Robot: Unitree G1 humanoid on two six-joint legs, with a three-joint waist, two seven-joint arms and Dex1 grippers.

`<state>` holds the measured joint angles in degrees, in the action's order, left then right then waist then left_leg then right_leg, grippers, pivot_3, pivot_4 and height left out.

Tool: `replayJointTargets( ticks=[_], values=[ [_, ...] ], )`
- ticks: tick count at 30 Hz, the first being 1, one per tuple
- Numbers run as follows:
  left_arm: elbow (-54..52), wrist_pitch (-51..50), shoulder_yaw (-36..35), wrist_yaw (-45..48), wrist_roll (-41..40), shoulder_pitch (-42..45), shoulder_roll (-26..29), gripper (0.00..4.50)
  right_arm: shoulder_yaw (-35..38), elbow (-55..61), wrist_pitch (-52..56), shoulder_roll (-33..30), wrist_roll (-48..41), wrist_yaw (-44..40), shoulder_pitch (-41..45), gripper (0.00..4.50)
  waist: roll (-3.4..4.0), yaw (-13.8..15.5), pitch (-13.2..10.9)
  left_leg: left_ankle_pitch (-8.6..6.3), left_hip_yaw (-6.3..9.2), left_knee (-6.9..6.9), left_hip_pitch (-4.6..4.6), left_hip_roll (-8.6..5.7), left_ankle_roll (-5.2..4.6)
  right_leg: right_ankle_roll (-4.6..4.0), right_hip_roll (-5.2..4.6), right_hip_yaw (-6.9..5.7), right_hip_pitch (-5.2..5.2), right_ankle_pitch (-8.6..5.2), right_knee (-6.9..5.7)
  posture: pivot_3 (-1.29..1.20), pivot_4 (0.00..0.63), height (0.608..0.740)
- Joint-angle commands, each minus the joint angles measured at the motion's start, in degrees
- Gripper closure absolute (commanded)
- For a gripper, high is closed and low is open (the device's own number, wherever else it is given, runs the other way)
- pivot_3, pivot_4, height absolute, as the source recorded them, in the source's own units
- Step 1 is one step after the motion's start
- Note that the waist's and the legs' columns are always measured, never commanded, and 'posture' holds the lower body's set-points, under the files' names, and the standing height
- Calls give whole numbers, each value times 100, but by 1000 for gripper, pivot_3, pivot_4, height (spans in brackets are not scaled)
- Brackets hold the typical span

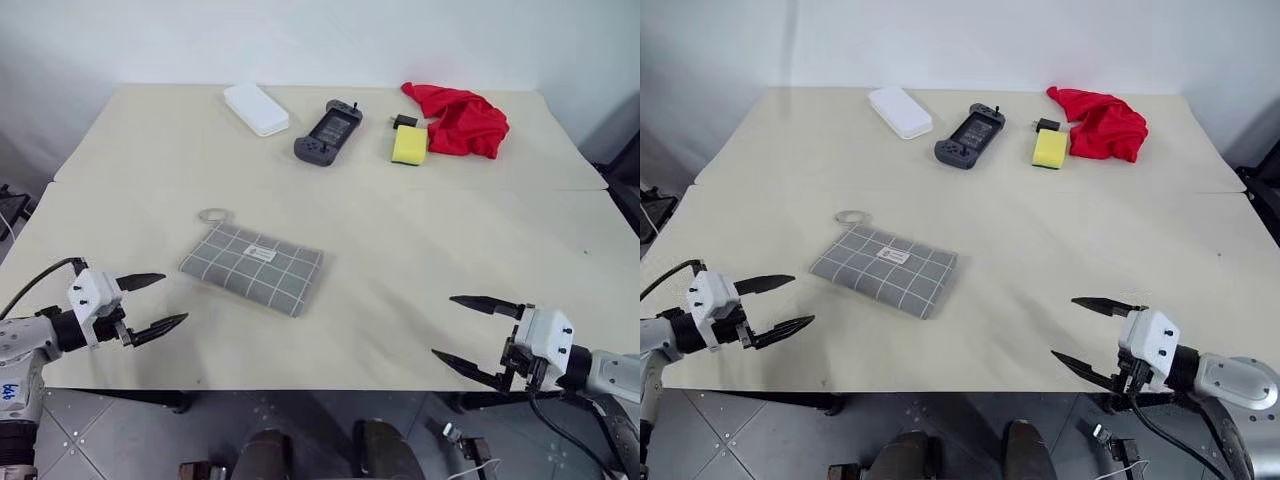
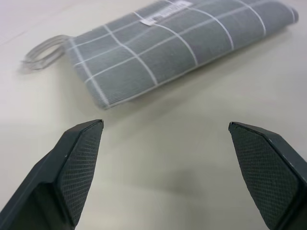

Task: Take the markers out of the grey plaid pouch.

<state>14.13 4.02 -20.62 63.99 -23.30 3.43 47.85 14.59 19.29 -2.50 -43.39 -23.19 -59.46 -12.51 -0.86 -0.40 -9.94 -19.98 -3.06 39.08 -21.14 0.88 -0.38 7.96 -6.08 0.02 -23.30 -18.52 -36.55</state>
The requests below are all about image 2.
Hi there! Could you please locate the grey checked cloth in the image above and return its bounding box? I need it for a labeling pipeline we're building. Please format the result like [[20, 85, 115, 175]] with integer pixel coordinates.
[[19, 0, 300, 111]]

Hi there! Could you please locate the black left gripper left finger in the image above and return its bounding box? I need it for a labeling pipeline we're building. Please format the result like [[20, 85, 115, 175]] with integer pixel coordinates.
[[0, 119, 105, 230]]

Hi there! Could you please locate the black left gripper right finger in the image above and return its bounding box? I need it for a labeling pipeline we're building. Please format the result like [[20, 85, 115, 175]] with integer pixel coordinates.
[[228, 122, 307, 230]]

